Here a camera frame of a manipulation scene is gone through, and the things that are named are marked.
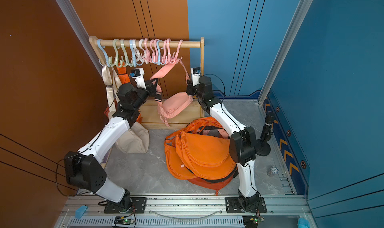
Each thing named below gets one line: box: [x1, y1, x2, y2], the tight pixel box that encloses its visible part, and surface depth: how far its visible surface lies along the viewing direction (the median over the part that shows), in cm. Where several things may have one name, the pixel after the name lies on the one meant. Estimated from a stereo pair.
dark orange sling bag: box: [186, 172, 235, 196], surface depth 77 cm
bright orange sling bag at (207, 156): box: [175, 131, 237, 180], surface depth 75 cm
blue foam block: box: [74, 205, 88, 219], surface depth 73 cm
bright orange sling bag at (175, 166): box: [164, 131, 198, 180], surface depth 81 cm
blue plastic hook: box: [97, 38, 111, 68], surface depth 70 cm
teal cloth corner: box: [297, 218, 311, 228], surface depth 67 cm
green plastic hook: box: [109, 38, 122, 68], surface depth 74 cm
